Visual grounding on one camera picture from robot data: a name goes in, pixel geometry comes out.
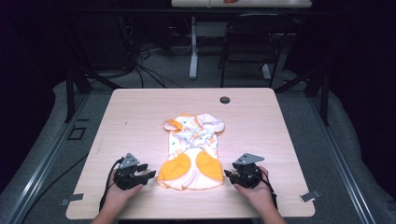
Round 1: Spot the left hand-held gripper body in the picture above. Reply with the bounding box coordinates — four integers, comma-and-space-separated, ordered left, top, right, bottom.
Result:
113, 152, 145, 191

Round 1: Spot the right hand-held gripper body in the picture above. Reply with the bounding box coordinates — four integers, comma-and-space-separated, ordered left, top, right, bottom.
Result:
232, 152, 266, 190

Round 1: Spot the white and orange baby garment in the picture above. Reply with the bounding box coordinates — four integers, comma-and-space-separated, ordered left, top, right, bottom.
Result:
156, 113, 226, 191

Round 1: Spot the person's left hand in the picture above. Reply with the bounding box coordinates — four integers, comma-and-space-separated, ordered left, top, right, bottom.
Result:
103, 169, 144, 213

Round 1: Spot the person's right hand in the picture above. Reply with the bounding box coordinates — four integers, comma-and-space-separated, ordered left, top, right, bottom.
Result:
233, 165, 276, 214

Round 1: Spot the grey tape strip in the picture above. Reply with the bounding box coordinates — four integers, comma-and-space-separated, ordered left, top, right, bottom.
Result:
299, 189, 322, 203
60, 192, 85, 207

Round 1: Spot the white table leg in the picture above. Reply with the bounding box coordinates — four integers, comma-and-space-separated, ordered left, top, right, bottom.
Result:
188, 16, 201, 80

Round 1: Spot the black folding chair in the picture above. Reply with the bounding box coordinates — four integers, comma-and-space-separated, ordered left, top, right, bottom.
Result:
217, 12, 295, 89

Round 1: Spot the white background table top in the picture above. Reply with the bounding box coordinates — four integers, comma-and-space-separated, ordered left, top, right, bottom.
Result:
171, 0, 313, 9

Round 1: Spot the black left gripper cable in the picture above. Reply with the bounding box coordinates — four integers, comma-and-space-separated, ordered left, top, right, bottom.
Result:
98, 157, 125, 213

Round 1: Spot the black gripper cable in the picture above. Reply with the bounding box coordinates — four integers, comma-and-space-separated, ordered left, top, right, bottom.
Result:
98, 157, 125, 213
257, 172, 278, 210

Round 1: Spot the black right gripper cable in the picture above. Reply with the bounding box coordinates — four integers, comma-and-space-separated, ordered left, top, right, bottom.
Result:
257, 172, 278, 210

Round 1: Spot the aluminium floor rail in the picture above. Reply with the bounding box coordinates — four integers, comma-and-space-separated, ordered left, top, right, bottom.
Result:
5, 92, 92, 224
306, 94, 379, 224

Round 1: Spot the bundle of black floor cables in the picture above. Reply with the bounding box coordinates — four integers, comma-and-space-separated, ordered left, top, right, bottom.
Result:
118, 18, 194, 90

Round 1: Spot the black metal frame stand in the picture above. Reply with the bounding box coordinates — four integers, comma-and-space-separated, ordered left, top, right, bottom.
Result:
273, 65, 332, 127
63, 60, 123, 123

